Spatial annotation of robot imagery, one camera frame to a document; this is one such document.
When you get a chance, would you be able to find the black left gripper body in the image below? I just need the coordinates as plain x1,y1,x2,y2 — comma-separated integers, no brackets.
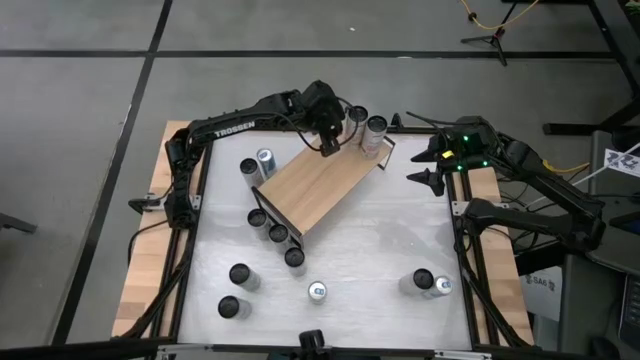
302,79,347,136

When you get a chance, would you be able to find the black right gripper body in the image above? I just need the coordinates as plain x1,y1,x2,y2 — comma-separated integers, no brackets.
434,117,506,174

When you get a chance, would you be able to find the Celsius can with red print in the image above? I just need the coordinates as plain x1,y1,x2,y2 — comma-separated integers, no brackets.
360,114,390,160
344,104,370,149

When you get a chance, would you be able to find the blue silver Red Bull can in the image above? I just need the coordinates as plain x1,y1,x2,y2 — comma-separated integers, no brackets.
423,274,454,300
256,147,278,179
307,280,329,305

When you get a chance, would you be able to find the black tripod stand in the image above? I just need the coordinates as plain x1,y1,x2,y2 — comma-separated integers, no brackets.
459,27,509,68

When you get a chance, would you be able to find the white printed tag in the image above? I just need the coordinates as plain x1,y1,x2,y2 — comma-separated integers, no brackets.
603,148,640,179

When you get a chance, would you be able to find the white printed cardboard box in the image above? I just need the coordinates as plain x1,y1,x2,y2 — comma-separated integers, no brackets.
519,267,564,324

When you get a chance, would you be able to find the grey cabinet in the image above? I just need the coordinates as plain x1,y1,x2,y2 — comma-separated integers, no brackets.
585,129,640,276

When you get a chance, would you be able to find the grey metal crossbar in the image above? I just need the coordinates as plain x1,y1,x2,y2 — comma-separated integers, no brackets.
157,343,494,360

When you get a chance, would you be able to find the grey bin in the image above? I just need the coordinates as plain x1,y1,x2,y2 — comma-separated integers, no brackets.
558,253,629,360

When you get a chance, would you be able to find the dark keyboard device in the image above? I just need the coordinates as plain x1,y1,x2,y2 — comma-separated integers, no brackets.
618,274,640,351

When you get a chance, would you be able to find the grey chair base leg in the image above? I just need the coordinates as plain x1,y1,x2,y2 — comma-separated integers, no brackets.
0,212,39,235

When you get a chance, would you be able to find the wooden shelf black metal frame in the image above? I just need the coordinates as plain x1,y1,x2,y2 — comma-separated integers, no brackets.
251,106,401,250

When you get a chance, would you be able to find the yellow power cable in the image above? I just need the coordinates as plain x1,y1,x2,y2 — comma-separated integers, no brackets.
542,158,592,175

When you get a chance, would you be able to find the yellow cable with black plug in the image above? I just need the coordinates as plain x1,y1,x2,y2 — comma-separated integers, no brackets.
458,0,542,31

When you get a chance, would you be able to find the black desk leg frame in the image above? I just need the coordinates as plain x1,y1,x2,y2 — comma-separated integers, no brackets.
543,0,640,136

